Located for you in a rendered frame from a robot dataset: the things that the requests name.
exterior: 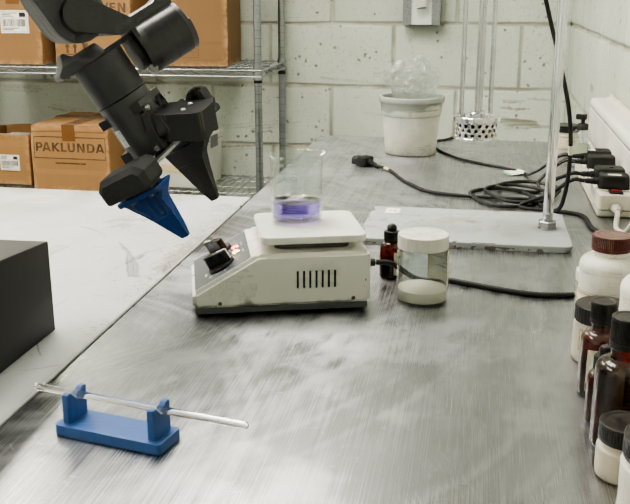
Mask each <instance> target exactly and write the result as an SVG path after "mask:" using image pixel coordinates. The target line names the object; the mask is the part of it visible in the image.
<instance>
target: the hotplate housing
mask: <svg viewBox="0 0 630 504"><path fill-rule="evenodd" d="M244 231H245V235H246V239H247V243H248V247H249V251H250V255H251V257H250V258H249V259H248V260H246V261H244V262H243V263H241V264H239V265H238V266H236V267H234V268H233V269H231V270H229V271H228V272H226V273H224V274H223V275H221V276H219V277H218V278H216V279H214V280H213V281H211V282H209V283H208V284H206V285H204V286H203V287H201V288H199V289H198V290H196V291H195V278H194V264H193V265H192V266H191V268H192V299H193V306H196V315H199V314H221V313H242V312H264V311H285V310H307V309H328V308H350V307H367V300H366V299H367V298H370V267H371V266H375V264H376V262H375V259H374V258H372V259H371V254H370V252H369V251H368V249H367V248H366V246H365V245H364V244H363V242H347V243H320V244H293V245H264V244H261V242H260V239H259V236H258V233H257V229H256V227H252V228H251V229H246V230H244Z"/></svg>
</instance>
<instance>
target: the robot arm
mask: <svg viewBox="0 0 630 504"><path fill-rule="evenodd" d="M20 2H21V4H22V6H23V7H24V9H25V10H26V12H27V13H28V14H29V16H30V17H31V19H32V20H33V21H34V23H35V24H36V25H37V27H38V28H39V29H40V31H41V32H42V33H43V35H44V36H45V37H47V38H48V39H50V40H51V41H53V42H55V43H58V44H80V43H85V42H89V41H91V40H93V39H94V38H95V37H97V36H98V37H101V36H112V35H121V38H120V39H118V40H117V41H115V42H113V43H112V44H110V45H109V46H107V47H106V48H104V49H103V48H102V47H100V46H99V45H98V44H96V43H92V44H90V45H89V46H87V47H85V48H84V49H82V50H81V51H79V52H78V53H76V54H74V55H73V56H68V55H65V54H60V55H59V56H57V70H56V74H55V77H54V80H55V82H57V83H59V82H61V81H63V82H64V81H66V79H70V76H74V75H75V76H76V78H77V79H78V81H79V82H80V84H81V85H82V87H83V88H84V90H85V91H86V93H87V94H88V96H89V97H90V99H91V100H92V101H93V103H94V104H95V106H96V107H97V109H98V110H99V112H100V113H101V115H102V116H103V118H104V119H103V120H102V121H101V122H100V123H99V124H98V125H99V126H100V128H101V129H102V131H103V132H104V131H106V130H108V129H110V128H111V130H112V131H113V133H114V134H115V136H116V137H117V139H118V140H119V142H120V143H121V144H122V146H123V147H124V149H125V150H126V152H124V153H123V154H122V155H121V156H120V157H121V159H122V160H123V162H124V163H125V165H123V166H121V167H119V168H117V169H115V170H113V171H112V172H111V173H110V174H109V175H108V176H106V177H105V178H104V179H103V180H102V181H101V182H100V187H99V194H100V196H101V197H102V198H103V200H104V201H105V203H106V204H107V205H108V206H113V205H115V204H117V203H119V202H120V203H119V204H118V205H117V206H118V208H119V209H123V208H126V209H129V210H131V211H133V212H135V213H137V214H139V215H141V216H143V217H145V218H147V219H149V220H151V221H153V222H154V223H156V224H158V225H160V226H161V227H163V228H165V229H166V230H168V231H170V232H171V233H173V234H175V235H177V236H178V237H180V238H185V237H187V236H189V234H190V232H189V230H188V228H187V225H186V223H185V221H184V219H183V218H182V216H181V214H180V212H179V210H178V209H177V207H176V205H175V203H174V201H173V200H172V198H171V196H170V194H169V192H168V189H169V181H170V174H169V175H167V176H165V177H163V178H160V176H161V175H162V172H163V171H162V168H161V166H160V165H159V163H160V162H161V161H162V160H163V159H164V158H166V159H167V160H168V161H169V162H170V163H171V164H172V165H173V166H174V167H175V168H176V169H177V170H178V171H179V172H181V173H182V174H183V175H184V176H185V177H186V178H187V179H188V180H189V181H190V182H191V183H192V184H193V185H194V186H195V187H196V188H197V189H198V190H199V191H200V192H201V193H202V194H203V195H205V196H206V197H207V198H208V199H209V200H211V201H214V200H216V199H218V197H219V193H218V190H217V186H216V183H215V179H214V176H213V172H212V169H211V165H210V161H209V157H208V152H207V146H208V143H209V139H210V136H211V134H212V132H213V131H214V130H215V131H216V130H218V122H217V117H216V112H217V111H218V110H219V109H220V105H219V104H218V103H216V101H215V97H213V96H212V95H211V93H210V92H209V90H208V89H207V88H206V86H195V87H193V88H192V89H190V90H189V91H188V93H187V96H186V100H184V99H180V100H179V101H177V102H169V103H168V102H167V101H166V99H165V94H164V93H160V91H159V90H158V88H157V87H154V88H152V89H151V90H149V88H148V87H147V85H146V84H145V83H144V81H143V79H142V78H141V76H140V75H139V73H138V72H137V70H136V69H135V67H134V65H135V66H136V67H137V68H138V69H140V70H141V71H144V70H145V69H148V70H150V71H151V72H153V73H155V74H157V73H158V72H160V71H161V70H163V69H164V68H166V67H167V66H169V65H170V64H172V63H173V62H175V61H177V60H178V59H180V58H181V57H183V56H184V55H186V54H187V53H189V52H190V51H192V50H193V49H195V48H196V47H198V46H199V37H198V34H197V31H196V29H195V27H194V25H193V23H192V21H191V19H190V18H189V17H186V15H185V14H184V13H183V12H182V10H181V9H180V8H179V7H178V6H177V5H175V4H174V3H173V2H171V0H149V1H148V2H147V3H146V4H145V5H144V6H142V7H140V8H139V9H137V10H136V11H134V12H132V13H131V14H129V15H128V16H127V15H125V14H123V13H121V12H118V11H116V10H114V9H112V8H110V7H107V6H105V5H104V4H103V2H102V0H20ZM121 44H122V46H123V47H124V49H125V51H126V53H127V55H128V56H129V58H130V59H131V61H132V62H133V63H134V65H133V64H132V62H131V61H130V59H129V58H128V56H127V55H126V53H125V52H124V50H123V48H122V47H121Z"/></svg>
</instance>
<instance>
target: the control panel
mask: <svg viewBox="0 0 630 504"><path fill-rule="evenodd" d="M224 243H230V244H231V248H232V246H234V245H237V246H236V247H235V248H234V249H231V248H230V249H229V250H228V253H229V255H230V256H232V257H233V258H234V260H233V262H232V263H231V264H230V265H229V266H228V267H226V268H225V269H223V270H222V271H220V272H218V273H216V274H210V273H209V268H208V267H207V266H206V264H205V262H204V261H203V258H204V257H205V256H207V255H208V254H209V252H208V253H206V254H204V255H203V256H201V257H199V258H198V259H196V260H194V278H195V291H196V290H198V289H199V288H201V287H203V286H204V285H206V284H208V283H209V282H211V281H213V280H214V279H216V278H218V277H219V276H221V275H223V274H224V273H226V272H228V271H229V270H231V269H233V268H234V267H236V266H238V265H239V264H241V263H243V262H244V261H246V260H248V259H249V258H250V257H251V255H250V251H249V247H248V243H247V239H246V235H245V231H243V232H241V233H239V234H238V235H236V236H234V237H233V238H231V239H229V240H228V241H226V242H224ZM236 249H238V251H237V252H236V253H234V254H232V252H233V251H234V250H236Z"/></svg>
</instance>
